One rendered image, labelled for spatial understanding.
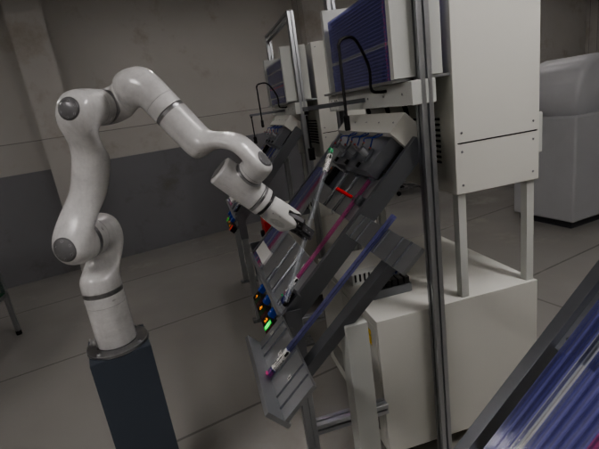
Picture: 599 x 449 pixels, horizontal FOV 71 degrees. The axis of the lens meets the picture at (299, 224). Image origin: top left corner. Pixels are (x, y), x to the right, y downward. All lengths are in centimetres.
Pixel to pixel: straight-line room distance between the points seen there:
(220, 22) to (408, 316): 446
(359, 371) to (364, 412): 13
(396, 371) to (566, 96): 314
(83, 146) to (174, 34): 404
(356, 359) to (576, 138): 332
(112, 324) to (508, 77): 146
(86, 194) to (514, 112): 134
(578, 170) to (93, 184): 373
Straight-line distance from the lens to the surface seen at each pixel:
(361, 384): 118
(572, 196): 424
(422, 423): 180
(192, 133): 115
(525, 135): 161
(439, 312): 155
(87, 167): 130
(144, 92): 119
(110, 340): 147
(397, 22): 135
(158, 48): 518
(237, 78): 537
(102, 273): 142
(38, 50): 483
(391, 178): 135
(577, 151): 417
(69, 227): 133
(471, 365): 178
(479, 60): 150
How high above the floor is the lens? 135
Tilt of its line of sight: 16 degrees down
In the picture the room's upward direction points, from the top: 8 degrees counter-clockwise
